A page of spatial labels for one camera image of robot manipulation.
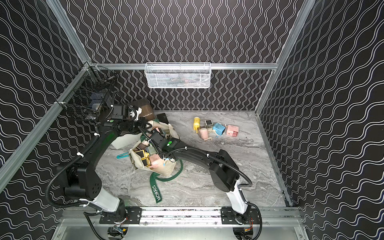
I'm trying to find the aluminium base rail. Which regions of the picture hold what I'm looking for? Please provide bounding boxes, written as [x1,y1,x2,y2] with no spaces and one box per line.
[56,205,307,227]

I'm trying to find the blue pencil sharpener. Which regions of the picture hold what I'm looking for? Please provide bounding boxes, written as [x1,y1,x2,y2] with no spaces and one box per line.
[213,123,226,136]

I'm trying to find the teal utility knife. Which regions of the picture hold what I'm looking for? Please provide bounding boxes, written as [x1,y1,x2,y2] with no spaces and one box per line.
[117,153,130,159]

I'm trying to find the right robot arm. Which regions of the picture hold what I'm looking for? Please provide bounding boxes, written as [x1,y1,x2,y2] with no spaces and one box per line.
[146,131,253,220]

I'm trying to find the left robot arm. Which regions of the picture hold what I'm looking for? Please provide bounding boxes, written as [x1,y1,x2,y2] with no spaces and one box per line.
[45,104,148,222]

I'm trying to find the white wire basket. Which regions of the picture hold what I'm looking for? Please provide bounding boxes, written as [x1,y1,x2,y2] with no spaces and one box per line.
[144,62,212,89]

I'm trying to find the gold square pencil sharpener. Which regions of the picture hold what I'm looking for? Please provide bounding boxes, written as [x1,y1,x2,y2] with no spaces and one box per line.
[205,120,213,128]

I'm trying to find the pink sharpener in bag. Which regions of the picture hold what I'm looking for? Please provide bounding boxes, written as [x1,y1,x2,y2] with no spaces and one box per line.
[149,154,164,169]

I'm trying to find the cream tote bag green handles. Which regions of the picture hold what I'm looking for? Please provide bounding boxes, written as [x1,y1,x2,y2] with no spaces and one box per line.
[129,121,184,204]

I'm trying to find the black wire basket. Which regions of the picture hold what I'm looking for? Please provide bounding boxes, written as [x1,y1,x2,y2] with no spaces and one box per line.
[58,66,118,122]

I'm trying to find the gold sharpener in bag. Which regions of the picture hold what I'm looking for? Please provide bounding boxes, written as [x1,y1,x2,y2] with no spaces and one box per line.
[135,150,151,167]

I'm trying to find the pink box pencil sharpener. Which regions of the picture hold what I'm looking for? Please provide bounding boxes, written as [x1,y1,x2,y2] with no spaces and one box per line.
[226,125,240,137]

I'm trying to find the white brown storage box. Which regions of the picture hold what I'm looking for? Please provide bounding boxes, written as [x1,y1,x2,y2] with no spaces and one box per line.
[106,99,154,150]

